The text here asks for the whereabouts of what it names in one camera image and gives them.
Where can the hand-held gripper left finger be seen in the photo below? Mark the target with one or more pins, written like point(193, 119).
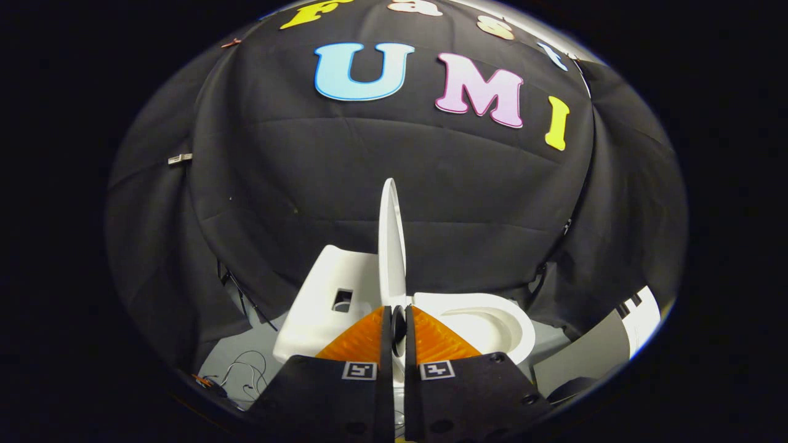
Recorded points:
point(345, 400)

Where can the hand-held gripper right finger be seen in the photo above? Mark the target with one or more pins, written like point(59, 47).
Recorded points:
point(455, 400)

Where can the white toilet lid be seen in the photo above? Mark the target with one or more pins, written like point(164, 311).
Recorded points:
point(391, 246)

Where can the white ceramic toilet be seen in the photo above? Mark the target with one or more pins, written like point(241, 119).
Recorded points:
point(320, 289)

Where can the grey board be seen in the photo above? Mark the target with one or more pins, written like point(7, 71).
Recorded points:
point(585, 360)

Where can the white and black striped object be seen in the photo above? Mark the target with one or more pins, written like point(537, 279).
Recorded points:
point(643, 317)

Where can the black backdrop cloth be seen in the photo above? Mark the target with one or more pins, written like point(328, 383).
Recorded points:
point(369, 184)

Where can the silver cloth clip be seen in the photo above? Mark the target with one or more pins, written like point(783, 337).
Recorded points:
point(180, 159)

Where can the red cloth clip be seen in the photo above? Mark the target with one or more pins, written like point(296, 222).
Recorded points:
point(231, 43)

